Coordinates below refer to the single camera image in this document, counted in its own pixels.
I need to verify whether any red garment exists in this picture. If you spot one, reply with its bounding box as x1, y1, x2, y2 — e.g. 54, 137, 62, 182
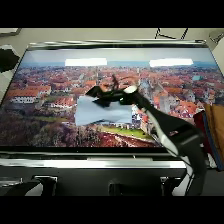
192, 110, 215, 158

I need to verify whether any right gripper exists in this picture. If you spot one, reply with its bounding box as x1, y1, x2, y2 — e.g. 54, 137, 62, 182
85, 85, 127, 109

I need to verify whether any silver frame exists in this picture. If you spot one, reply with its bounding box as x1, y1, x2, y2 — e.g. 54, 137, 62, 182
0, 39, 209, 197

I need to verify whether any black garment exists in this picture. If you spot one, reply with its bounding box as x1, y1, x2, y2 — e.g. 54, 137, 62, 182
0, 48, 21, 74

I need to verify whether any light blue garment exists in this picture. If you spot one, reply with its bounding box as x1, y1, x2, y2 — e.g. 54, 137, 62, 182
74, 95, 134, 127

